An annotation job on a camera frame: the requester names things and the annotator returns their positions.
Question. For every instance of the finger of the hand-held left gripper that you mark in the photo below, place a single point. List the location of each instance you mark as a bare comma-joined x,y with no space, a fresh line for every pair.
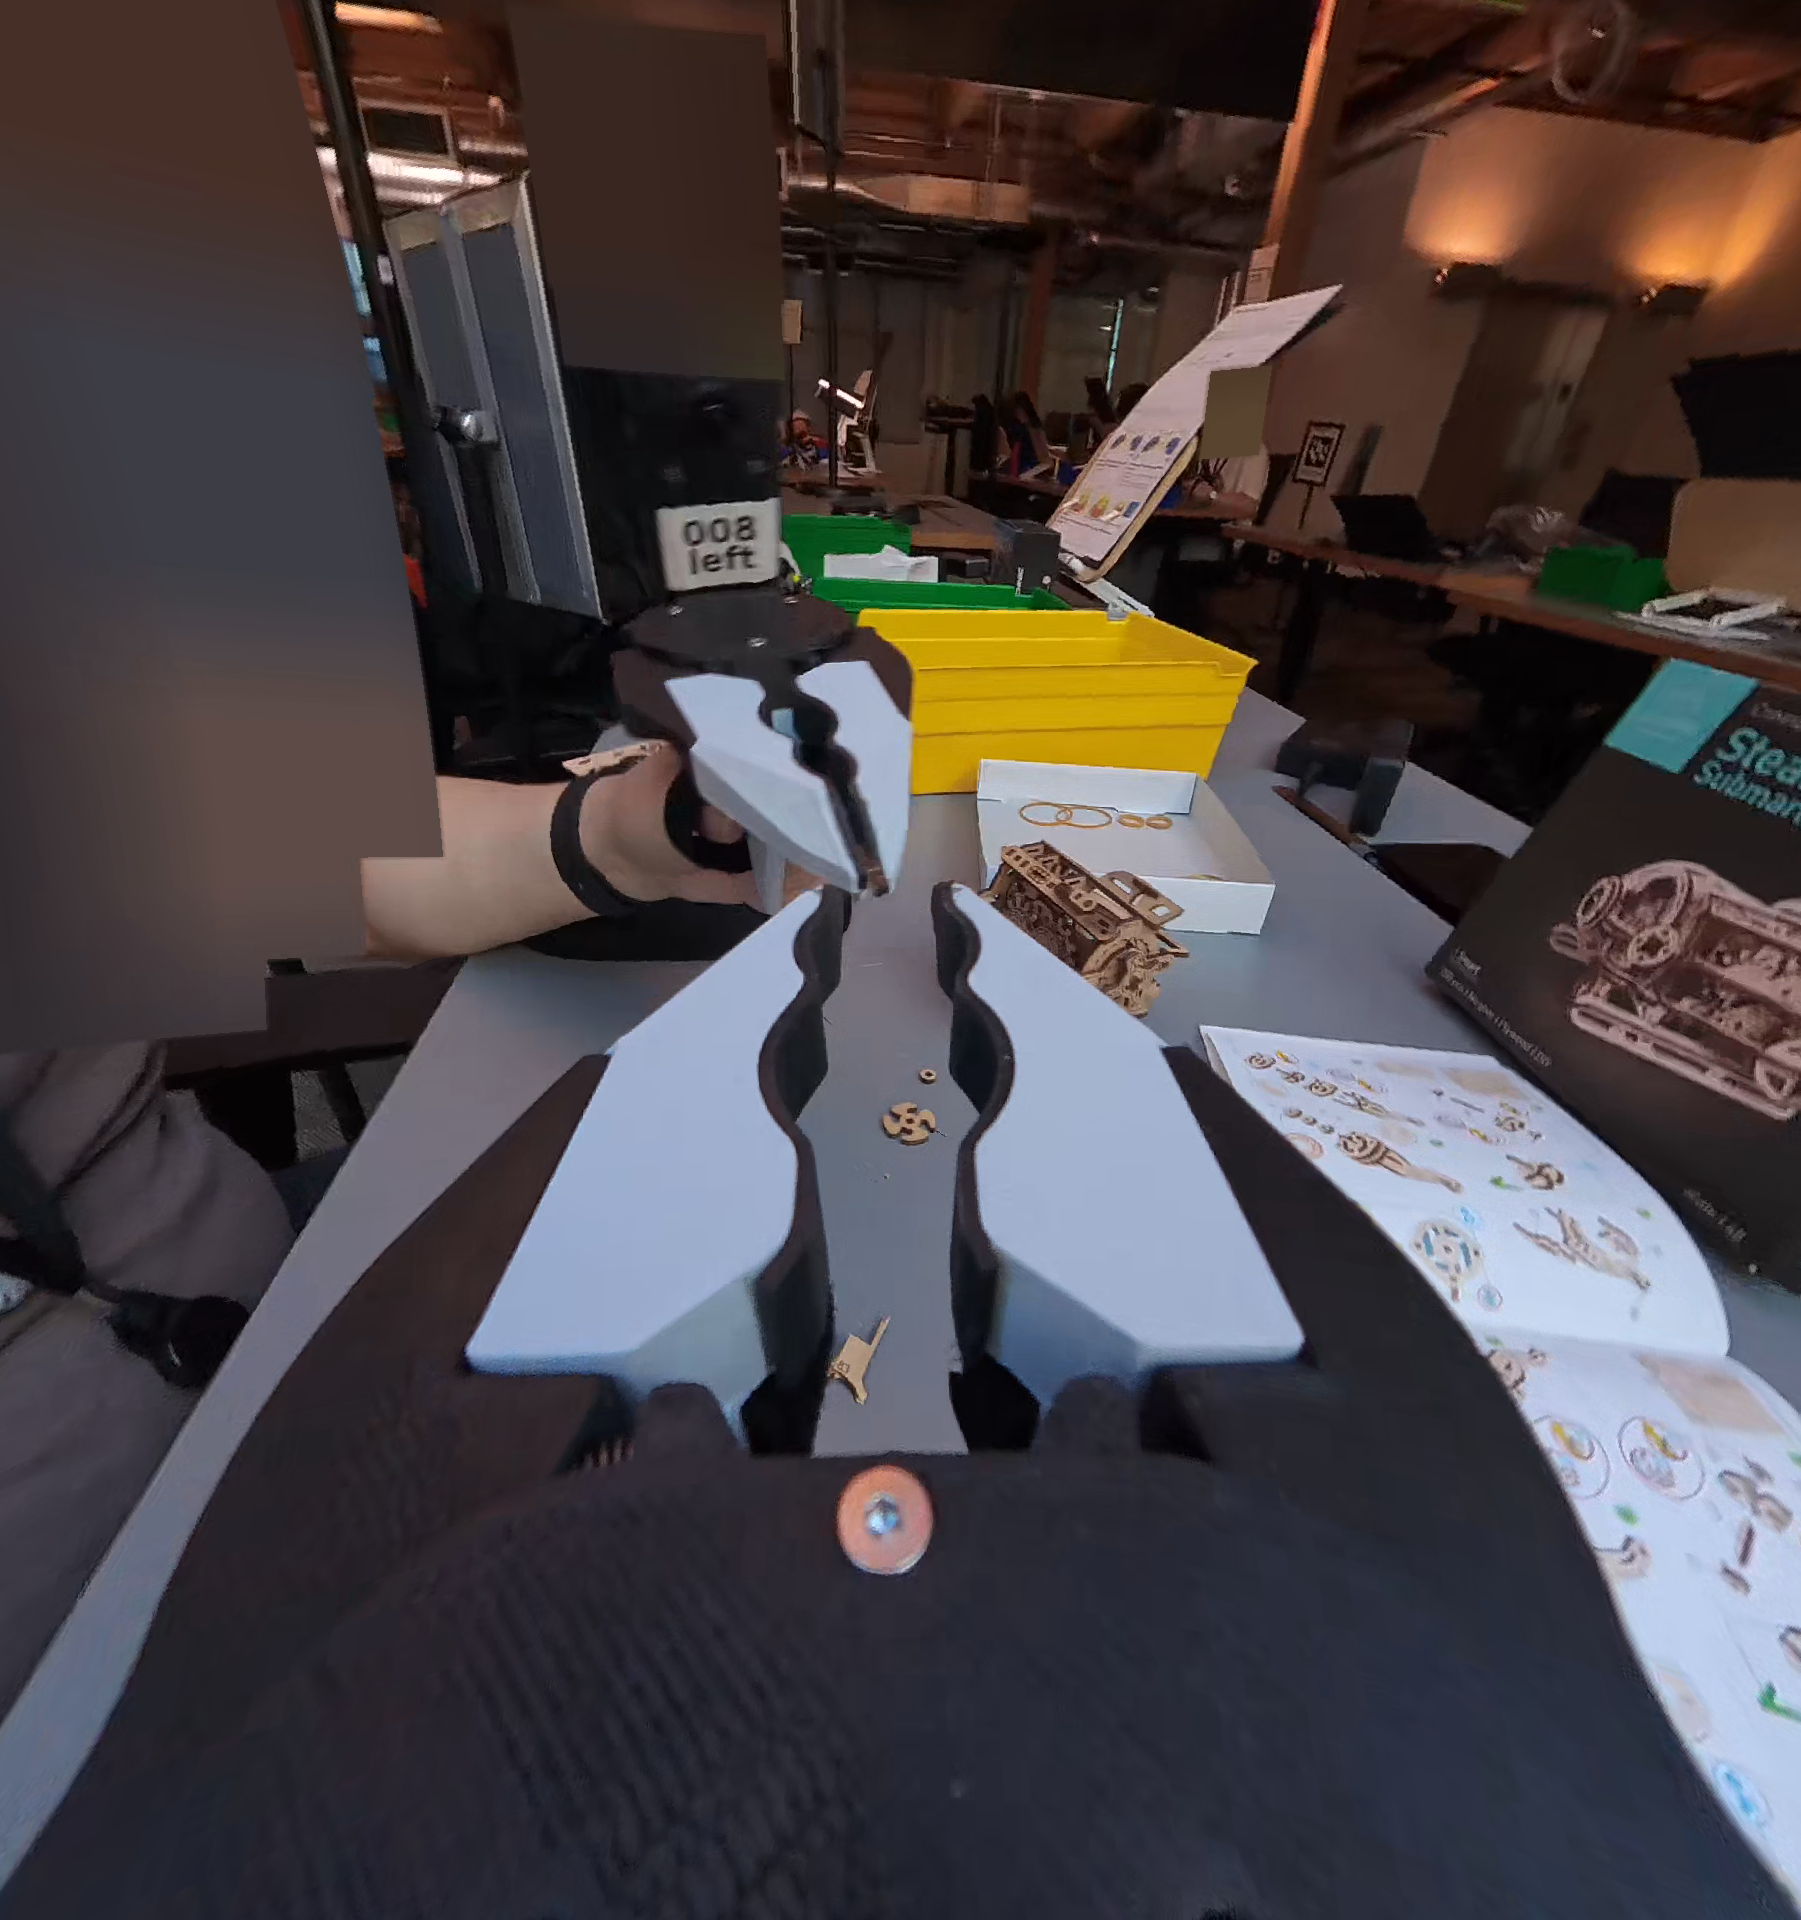
744,749
874,733

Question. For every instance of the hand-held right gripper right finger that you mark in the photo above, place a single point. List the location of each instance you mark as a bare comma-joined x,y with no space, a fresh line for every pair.
1123,1199

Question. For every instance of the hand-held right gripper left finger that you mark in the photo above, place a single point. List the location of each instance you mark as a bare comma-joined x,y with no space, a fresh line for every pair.
645,1199

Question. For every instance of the yellow plastic bin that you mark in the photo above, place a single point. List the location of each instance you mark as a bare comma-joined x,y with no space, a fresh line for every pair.
1047,705

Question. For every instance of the small wooden pin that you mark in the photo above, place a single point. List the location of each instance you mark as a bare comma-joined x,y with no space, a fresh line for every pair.
856,1356

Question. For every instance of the person's left forearm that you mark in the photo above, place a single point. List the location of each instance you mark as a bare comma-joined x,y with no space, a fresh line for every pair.
467,885

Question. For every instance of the wooden submarine model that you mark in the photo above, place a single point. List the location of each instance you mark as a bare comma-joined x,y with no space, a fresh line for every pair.
1086,930

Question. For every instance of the black model kit box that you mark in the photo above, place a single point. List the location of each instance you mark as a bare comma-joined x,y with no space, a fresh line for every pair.
1664,900

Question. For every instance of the person's left hand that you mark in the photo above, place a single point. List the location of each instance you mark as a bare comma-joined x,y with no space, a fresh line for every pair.
638,846

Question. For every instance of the green plastic bin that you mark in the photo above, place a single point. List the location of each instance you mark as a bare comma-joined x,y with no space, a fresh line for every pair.
827,532
1596,577

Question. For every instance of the white crumpled paper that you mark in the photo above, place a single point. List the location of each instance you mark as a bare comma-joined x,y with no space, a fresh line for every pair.
877,565

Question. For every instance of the black wristband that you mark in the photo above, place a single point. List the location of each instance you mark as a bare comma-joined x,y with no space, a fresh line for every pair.
575,846

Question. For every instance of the small black box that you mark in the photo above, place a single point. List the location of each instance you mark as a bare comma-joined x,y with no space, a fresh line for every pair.
1027,558

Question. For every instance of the white cardboard tray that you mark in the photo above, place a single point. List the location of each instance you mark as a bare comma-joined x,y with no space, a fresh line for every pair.
1231,900

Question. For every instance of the grey folding panel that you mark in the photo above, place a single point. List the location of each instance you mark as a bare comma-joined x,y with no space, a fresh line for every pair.
493,391

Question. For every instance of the illustrated instruction booklet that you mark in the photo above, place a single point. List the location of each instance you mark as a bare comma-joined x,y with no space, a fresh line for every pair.
1514,1199

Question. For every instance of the instruction poster on wooden board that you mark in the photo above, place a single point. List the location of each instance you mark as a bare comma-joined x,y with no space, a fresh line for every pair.
1184,406

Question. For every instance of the black device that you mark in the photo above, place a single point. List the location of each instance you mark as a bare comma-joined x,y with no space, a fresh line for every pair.
1351,763

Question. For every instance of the black and white tag sign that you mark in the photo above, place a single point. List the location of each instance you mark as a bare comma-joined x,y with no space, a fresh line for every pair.
1318,452

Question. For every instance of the long wooden table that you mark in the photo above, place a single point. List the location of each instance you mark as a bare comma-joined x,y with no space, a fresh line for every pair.
1439,590

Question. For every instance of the person's grey shirt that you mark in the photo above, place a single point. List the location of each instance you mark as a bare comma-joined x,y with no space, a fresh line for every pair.
59,1426

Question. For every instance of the wooden board with white stand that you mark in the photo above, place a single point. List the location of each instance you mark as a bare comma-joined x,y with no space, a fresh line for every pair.
1760,538

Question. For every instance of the black cloth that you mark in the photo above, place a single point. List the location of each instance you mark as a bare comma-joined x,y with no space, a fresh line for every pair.
1770,406

